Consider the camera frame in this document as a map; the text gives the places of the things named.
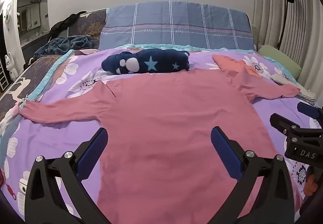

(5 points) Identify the green pillow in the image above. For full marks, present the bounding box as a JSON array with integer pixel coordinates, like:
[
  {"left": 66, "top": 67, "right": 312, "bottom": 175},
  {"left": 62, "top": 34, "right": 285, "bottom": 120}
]
[{"left": 257, "top": 45, "right": 302, "bottom": 81}]

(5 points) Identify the black garment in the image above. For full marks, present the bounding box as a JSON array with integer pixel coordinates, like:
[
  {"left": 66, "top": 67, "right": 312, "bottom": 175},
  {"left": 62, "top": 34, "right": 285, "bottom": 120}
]
[{"left": 49, "top": 12, "right": 87, "bottom": 38}]

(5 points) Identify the white lucky cat figurine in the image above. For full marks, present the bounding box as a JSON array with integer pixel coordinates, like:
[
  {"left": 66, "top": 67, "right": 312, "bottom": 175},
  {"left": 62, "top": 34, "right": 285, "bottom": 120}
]
[{"left": 4, "top": 52, "right": 18, "bottom": 81}]

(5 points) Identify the stack of folded clothes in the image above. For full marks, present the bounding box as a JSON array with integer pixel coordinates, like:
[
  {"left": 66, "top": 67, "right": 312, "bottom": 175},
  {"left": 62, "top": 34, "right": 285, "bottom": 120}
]
[{"left": 271, "top": 73, "right": 317, "bottom": 106}]

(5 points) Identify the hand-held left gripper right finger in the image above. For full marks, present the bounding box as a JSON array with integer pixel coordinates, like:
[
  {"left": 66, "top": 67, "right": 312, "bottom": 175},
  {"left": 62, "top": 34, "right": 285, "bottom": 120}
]
[{"left": 211, "top": 127, "right": 296, "bottom": 224}]

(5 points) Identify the orange garment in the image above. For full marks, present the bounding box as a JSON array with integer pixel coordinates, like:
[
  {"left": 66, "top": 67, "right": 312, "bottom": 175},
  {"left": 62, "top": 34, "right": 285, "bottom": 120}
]
[{"left": 212, "top": 54, "right": 264, "bottom": 78}]

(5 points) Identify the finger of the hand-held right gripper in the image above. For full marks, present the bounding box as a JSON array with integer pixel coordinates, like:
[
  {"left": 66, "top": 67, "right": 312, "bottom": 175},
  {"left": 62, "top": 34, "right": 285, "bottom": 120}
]
[
  {"left": 270, "top": 113, "right": 323, "bottom": 139},
  {"left": 297, "top": 102, "right": 323, "bottom": 120}
]

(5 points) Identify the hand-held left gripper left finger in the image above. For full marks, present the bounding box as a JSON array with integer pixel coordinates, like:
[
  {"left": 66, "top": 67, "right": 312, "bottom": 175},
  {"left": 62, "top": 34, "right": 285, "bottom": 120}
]
[{"left": 24, "top": 128, "right": 111, "bottom": 224}]

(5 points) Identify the pink long-sleeve shirt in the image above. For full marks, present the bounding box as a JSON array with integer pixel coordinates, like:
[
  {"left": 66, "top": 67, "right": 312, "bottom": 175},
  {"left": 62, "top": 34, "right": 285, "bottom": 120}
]
[{"left": 19, "top": 61, "right": 302, "bottom": 224}]

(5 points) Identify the purple floral bedsheet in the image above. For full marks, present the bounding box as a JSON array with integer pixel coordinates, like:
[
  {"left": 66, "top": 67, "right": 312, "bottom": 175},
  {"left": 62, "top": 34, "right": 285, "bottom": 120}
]
[{"left": 0, "top": 47, "right": 323, "bottom": 224}]

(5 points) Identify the blue plaid pillow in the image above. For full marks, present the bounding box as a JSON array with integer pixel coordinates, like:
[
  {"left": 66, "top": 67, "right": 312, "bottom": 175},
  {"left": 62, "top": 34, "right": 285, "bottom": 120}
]
[{"left": 98, "top": 1, "right": 258, "bottom": 51}]

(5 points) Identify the navy star-print folded blanket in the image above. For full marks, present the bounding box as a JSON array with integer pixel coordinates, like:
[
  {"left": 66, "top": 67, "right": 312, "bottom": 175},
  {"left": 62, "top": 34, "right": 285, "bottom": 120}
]
[{"left": 101, "top": 48, "right": 190, "bottom": 75}]

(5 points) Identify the blue fuzzy blanket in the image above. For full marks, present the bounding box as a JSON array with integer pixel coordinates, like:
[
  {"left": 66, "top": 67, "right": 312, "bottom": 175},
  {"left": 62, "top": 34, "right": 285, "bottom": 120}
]
[{"left": 34, "top": 35, "right": 95, "bottom": 59}]

